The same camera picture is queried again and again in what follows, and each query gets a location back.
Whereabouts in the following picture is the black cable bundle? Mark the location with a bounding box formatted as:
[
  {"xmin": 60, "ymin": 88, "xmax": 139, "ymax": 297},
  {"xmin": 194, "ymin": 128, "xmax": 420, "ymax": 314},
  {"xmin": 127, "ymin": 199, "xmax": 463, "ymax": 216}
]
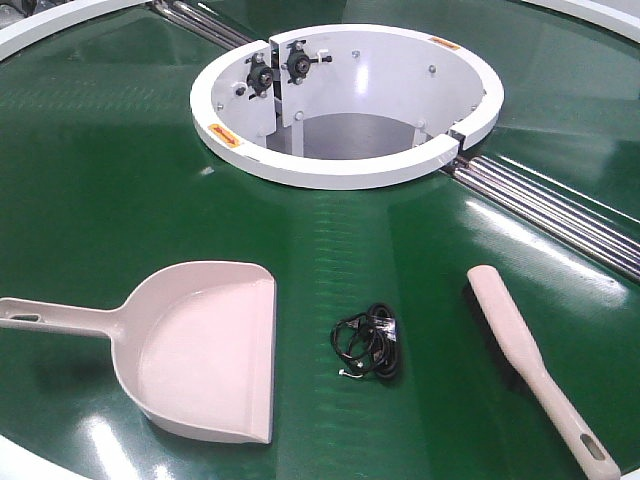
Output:
[{"xmin": 329, "ymin": 301, "xmax": 402, "ymax": 384}]

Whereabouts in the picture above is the pink plastic dustpan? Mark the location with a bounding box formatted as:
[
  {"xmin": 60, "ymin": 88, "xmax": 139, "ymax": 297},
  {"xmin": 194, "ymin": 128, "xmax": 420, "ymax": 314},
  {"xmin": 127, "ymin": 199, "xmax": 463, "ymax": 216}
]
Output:
[{"xmin": 1, "ymin": 261, "xmax": 276, "ymax": 444}]

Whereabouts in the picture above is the pink hand brush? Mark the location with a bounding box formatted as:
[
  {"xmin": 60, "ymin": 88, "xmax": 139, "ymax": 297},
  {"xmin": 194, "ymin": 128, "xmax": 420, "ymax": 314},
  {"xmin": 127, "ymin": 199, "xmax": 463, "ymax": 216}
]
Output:
[{"xmin": 467, "ymin": 265, "xmax": 621, "ymax": 479}]

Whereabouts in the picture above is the green conveyor belt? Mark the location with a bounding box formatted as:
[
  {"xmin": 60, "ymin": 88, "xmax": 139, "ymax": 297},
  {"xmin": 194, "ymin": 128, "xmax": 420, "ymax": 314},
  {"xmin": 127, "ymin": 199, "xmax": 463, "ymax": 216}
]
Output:
[{"xmin": 1, "ymin": 6, "xmax": 639, "ymax": 479}]

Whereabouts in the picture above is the steel conveyor rollers rear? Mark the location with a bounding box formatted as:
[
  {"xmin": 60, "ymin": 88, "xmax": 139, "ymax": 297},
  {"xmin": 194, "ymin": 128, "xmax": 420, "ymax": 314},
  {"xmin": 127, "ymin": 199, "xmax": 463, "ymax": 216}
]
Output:
[{"xmin": 148, "ymin": 1, "xmax": 253, "ymax": 50}]

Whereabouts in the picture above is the white outer conveyor rim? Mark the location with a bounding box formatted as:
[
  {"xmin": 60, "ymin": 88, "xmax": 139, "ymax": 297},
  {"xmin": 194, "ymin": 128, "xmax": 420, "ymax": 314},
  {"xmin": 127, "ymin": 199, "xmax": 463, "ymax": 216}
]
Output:
[{"xmin": 1, "ymin": 0, "xmax": 639, "ymax": 60}]

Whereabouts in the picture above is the black bearing left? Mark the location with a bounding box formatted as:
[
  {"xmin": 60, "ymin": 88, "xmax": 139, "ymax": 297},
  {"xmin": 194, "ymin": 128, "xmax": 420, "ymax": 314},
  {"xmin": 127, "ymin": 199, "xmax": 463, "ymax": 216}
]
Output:
[{"xmin": 246, "ymin": 53, "xmax": 274, "ymax": 99}]

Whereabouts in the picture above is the black bearing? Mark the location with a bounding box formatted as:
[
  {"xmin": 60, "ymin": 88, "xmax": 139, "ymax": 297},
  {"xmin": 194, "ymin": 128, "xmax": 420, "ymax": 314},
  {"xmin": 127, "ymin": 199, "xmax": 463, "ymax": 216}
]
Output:
[
  {"xmin": 285, "ymin": 40, "xmax": 333, "ymax": 85},
  {"xmin": 246, "ymin": 53, "xmax": 274, "ymax": 99}
]

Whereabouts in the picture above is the black bearing right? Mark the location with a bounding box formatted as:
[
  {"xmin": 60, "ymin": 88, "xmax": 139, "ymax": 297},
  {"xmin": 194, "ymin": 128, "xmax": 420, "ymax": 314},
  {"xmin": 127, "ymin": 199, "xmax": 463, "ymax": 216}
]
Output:
[{"xmin": 285, "ymin": 40, "xmax": 333, "ymax": 85}]

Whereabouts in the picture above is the white inner conveyor ring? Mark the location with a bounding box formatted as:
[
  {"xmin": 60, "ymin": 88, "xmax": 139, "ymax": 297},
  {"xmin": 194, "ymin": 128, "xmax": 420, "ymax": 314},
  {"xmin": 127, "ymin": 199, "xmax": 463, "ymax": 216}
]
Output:
[{"xmin": 189, "ymin": 23, "xmax": 505, "ymax": 191}]

